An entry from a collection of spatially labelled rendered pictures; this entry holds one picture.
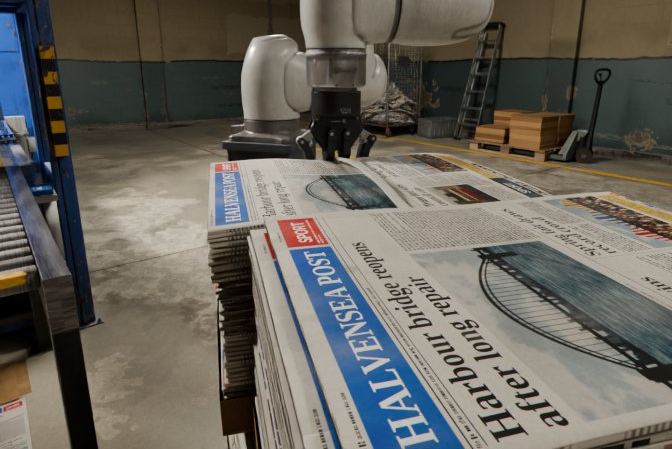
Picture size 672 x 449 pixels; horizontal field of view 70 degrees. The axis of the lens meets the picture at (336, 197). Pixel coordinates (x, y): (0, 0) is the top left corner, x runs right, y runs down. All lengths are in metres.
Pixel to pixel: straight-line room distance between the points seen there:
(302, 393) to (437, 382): 0.06
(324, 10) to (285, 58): 0.60
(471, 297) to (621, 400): 0.10
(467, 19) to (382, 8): 0.13
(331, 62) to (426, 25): 0.15
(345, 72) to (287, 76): 0.59
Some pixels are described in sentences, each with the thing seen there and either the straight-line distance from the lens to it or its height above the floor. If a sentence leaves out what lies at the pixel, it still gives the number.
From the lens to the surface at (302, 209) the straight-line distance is 0.47.
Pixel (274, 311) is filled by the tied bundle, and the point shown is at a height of 1.06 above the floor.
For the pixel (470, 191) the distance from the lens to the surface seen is 0.56.
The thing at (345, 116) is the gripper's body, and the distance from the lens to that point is 0.71.
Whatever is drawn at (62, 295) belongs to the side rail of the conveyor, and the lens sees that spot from 1.10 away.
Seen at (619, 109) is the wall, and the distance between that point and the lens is 7.52.
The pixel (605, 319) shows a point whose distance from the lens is 0.30.
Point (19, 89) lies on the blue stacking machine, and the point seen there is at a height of 1.02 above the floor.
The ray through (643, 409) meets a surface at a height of 1.07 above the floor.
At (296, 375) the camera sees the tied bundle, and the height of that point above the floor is 1.06.
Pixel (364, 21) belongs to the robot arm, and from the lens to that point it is 0.70.
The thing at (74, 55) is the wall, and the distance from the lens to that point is 9.94.
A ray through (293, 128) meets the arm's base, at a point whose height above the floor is 1.03.
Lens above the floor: 1.19
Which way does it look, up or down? 15 degrees down
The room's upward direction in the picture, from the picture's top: straight up
